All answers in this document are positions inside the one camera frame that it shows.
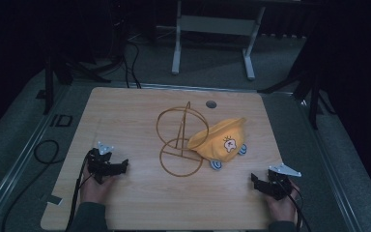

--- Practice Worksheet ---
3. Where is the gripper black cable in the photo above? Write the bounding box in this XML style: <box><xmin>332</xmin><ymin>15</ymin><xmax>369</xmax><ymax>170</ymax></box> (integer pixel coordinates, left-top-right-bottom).
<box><xmin>275</xmin><ymin>179</ymin><xmax>313</xmax><ymax>232</ymax></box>
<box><xmin>65</xmin><ymin>151</ymin><xmax>95</xmax><ymax>232</ymax></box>

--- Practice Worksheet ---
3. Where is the gold wire hat stand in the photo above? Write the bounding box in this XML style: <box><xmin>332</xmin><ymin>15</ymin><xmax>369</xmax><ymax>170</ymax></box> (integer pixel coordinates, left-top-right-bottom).
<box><xmin>156</xmin><ymin>101</ymin><xmax>211</xmax><ymax>178</ymax></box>

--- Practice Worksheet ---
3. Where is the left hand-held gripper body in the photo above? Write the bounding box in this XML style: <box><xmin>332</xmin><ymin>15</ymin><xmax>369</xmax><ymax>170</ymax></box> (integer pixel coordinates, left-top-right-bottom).
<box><xmin>86</xmin><ymin>140</ymin><xmax>117</xmax><ymax>186</ymax></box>

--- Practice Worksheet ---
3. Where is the metal floor rail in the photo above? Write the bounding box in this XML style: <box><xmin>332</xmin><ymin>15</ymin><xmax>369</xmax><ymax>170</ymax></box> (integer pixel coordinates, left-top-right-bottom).
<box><xmin>0</xmin><ymin>84</ymin><xmax>72</xmax><ymax>230</ymax></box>
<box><xmin>294</xmin><ymin>96</ymin><xmax>363</xmax><ymax>232</ymax></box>

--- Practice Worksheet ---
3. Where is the black tripod stand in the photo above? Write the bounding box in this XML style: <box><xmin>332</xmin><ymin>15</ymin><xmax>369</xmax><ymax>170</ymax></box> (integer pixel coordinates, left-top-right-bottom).
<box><xmin>256</xmin><ymin>28</ymin><xmax>337</xmax><ymax>131</ymax></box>
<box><xmin>42</xmin><ymin>0</ymin><xmax>128</xmax><ymax>116</ymax></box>

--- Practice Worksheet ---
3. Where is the white desk frame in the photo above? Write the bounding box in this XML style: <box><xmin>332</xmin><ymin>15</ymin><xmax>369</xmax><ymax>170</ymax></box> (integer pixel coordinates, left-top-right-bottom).
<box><xmin>171</xmin><ymin>0</ymin><xmax>268</xmax><ymax>81</ymax></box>

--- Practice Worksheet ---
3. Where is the person's right hand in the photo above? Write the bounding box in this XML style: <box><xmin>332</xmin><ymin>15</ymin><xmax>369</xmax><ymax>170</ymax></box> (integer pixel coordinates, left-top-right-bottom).
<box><xmin>264</xmin><ymin>180</ymin><xmax>301</xmax><ymax>224</ymax></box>

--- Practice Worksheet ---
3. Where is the black looped floor cable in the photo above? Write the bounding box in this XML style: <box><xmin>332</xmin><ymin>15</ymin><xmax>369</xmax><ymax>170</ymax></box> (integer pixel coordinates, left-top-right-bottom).
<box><xmin>0</xmin><ymin>138</ymin><xmax>61</xmax><ymax>232</ymax></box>

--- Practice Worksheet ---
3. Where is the yellow cartoon print hat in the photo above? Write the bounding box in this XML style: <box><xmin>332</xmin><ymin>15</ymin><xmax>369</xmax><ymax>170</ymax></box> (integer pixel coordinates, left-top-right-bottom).
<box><xmin>186</xmin><ymin>117</ymin><xmax>249</xmax><ymax>171</ymax></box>

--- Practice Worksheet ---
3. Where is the thin black floor cable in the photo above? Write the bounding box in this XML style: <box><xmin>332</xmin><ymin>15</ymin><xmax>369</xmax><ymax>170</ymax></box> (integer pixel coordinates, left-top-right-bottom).
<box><xmin>121</xmin><ymin>40</ymin><xmax>143</xmax><ymax>90</ymax></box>

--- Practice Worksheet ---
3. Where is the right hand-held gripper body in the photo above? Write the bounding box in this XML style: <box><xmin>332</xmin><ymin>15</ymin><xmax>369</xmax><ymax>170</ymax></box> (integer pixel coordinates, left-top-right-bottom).
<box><xmin>263</xmin><ymin>162</ymin><xmax>302</xmax><ymax>201</ymax></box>

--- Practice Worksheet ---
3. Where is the person's left hand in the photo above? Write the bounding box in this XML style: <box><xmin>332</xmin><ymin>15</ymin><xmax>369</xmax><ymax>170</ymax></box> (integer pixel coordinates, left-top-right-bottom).
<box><xmin>79</xmin><ymin>167</ymin><xmax>118</xmax><ymax>206</ymax></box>

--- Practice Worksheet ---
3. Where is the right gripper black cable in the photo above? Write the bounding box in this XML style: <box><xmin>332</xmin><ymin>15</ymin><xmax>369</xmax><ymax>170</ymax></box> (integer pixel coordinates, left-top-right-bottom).
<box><xmin>275</xmin><ymin>179</ymin><xmax>313</xmax><ymax>232</ymax></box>

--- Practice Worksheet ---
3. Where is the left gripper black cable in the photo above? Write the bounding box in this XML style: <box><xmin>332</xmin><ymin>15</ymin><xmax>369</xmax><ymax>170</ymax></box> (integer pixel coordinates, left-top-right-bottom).
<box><xmin>65</xmin><ymin>151</ymin><xmax>95</xmax><ymax>232</ymax></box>

